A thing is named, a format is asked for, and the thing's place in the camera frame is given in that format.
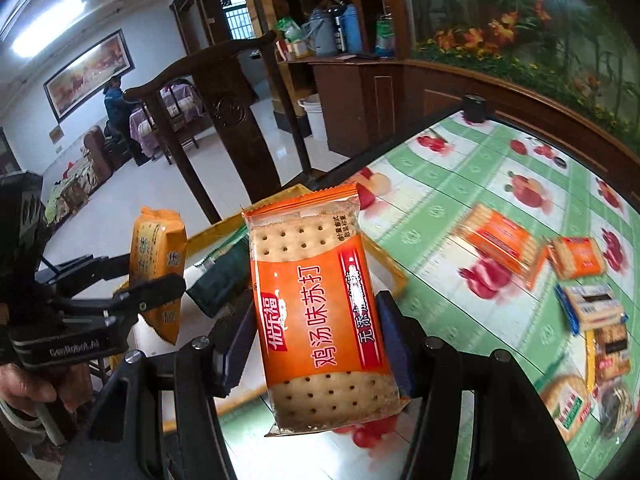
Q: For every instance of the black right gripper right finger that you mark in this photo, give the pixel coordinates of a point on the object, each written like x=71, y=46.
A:
x=513, y=434

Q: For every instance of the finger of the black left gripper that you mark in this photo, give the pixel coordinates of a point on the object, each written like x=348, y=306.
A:
x=86, y=270
x=120, y=309

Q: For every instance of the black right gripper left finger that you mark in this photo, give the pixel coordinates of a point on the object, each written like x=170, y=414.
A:
x=158, y=415

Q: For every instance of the round french flavor cracker pack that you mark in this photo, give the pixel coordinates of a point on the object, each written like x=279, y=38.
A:
x=568, y=401

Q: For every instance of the large orange cracker bag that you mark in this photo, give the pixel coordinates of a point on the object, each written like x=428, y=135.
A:
x=158, y=248

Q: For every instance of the dark plum snack bag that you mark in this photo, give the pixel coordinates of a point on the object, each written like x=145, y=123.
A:
x=617, y=412

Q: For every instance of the brown cracker pack yellow edge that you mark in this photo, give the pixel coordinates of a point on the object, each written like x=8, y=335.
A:
x=607, y=355

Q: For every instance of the blue cracker pack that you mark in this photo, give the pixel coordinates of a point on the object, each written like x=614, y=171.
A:
x=590, y=307

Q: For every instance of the orange soda cracker pack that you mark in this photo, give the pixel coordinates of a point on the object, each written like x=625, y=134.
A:
x=320, y=309

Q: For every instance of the small orange cracker pack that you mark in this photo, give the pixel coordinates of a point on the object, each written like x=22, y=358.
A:
x=576, y=257

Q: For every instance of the long orange cracker pack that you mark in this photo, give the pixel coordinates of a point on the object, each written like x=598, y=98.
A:
x=503, y=240

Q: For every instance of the square cracker pack green wrapper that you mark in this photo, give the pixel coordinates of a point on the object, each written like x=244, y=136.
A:
x=219, y=277

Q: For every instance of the person's left hand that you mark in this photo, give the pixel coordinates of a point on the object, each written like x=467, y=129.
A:
x=23, y=389

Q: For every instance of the person in blue jacket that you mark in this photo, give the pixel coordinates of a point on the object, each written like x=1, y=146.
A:
x=118, y=111

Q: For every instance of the green fruit pattern tablecloth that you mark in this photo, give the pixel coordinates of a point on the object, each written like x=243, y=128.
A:
x=422, y=189

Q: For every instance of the dark wooden chair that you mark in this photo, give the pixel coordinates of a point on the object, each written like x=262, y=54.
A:
x=218, y=84

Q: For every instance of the white plastic bucket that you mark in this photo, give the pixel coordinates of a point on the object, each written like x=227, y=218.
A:
x=313, y=108

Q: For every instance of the black cup on table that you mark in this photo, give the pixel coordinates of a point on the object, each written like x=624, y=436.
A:
x=473, y=108

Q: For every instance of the grey thermos jug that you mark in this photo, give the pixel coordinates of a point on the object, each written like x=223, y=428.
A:
x=319, y=33

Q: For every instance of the blue thermos bottle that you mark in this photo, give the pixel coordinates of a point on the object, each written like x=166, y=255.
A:
x=351, y=30

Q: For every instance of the green white bag on cabinet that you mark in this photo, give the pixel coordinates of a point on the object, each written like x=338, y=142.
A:
x=385, y=37

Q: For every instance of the framed wall painting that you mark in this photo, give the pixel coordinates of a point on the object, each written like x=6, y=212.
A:
x=86, y=75

